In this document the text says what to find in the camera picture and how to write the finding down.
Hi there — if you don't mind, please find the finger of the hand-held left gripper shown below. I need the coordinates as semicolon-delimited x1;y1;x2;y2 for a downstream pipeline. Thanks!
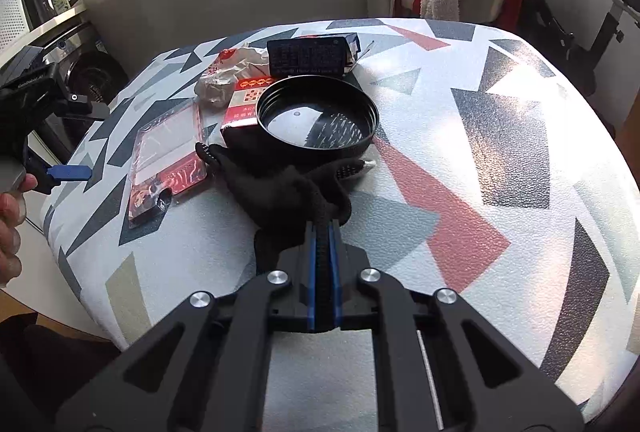
52;87;111;120
30;157;93;195

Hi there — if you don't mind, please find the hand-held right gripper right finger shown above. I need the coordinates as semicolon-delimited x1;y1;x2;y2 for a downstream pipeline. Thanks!
330;218;586;432

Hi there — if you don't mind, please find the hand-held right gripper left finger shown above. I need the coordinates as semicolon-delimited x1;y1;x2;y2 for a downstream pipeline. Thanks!
55;219;318;432

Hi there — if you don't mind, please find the black glove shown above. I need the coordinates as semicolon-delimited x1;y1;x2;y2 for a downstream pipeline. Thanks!
195;142;367;330

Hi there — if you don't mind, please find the person's left hand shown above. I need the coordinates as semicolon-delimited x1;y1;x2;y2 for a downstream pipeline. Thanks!
0;175;38;288

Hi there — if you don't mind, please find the grey washing machine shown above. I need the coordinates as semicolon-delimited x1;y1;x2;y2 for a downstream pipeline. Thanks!
25;22;131;163

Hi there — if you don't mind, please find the white perforated panel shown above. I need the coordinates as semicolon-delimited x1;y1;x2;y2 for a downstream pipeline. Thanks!
0;0;28;58

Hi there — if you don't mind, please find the clear plastic package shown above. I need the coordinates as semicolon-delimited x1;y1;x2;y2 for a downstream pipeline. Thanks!
126;100;208;229

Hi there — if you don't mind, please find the black round lid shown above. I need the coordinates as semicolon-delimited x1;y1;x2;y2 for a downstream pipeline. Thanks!
256;78;380;163

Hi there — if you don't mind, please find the white crumpled bag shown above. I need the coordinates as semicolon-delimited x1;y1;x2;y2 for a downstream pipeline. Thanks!
194;45;271;112

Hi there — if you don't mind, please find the small red box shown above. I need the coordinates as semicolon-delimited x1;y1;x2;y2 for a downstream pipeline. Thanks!
220;76;276;148

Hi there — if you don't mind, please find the blue cardboard box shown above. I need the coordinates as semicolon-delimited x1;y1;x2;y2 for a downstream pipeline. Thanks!
266;34;363;77

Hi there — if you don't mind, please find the black exercise bike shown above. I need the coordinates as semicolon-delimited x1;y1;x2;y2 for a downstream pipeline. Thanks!
492;0;640;98

